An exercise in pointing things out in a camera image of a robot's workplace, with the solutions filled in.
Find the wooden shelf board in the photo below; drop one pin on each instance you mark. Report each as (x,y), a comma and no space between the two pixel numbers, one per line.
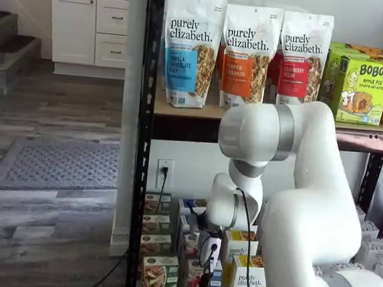
(194,111)

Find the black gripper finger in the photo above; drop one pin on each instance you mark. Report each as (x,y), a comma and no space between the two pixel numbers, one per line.
(203,281)
(211,274)

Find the blue flax plus oatmeal box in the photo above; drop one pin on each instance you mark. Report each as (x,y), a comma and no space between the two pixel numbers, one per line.
(186,223)
(186,205)
(189,247)
(199,285)

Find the orange Bobo's snack box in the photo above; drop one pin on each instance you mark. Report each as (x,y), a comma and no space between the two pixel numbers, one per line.
(380,54)

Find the dark carpeted stairs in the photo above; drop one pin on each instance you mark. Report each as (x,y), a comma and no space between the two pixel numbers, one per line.
(5,43)

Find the orange label granola bag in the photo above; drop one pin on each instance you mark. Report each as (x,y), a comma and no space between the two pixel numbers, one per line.
(220,62)
(245,64)

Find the red label granola bag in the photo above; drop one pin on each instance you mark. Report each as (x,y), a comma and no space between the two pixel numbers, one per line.
(272,76)
(302,66)

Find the white drawer cabinet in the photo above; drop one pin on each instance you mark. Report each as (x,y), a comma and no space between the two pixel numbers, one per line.
(74,26)

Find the white wall outlet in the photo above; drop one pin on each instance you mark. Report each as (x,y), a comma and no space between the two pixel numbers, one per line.
(168,181)

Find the green Bobo's apple pie box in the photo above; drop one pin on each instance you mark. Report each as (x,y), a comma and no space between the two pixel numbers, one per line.
(332,72)
(363,91)

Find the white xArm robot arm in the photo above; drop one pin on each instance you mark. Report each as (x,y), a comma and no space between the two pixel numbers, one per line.
(314,201)

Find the black metal shelf frame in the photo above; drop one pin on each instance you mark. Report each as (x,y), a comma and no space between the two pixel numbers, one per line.
(146,112)

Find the grey patterned floor mat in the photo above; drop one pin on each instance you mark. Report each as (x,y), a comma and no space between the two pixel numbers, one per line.
(58,165)

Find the yellow purely elizabeth box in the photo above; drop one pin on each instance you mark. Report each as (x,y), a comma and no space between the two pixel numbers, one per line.
(236,245)
(246,282)

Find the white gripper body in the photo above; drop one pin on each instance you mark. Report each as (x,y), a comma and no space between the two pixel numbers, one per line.
(209,249)

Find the blue label granola bag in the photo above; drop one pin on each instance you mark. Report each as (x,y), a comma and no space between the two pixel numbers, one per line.
(185,55)

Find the green apple cinnamon oatmeal box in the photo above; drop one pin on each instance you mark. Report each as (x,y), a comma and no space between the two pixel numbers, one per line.
(156,224)
(159,278)
(156,244)
(154,202)

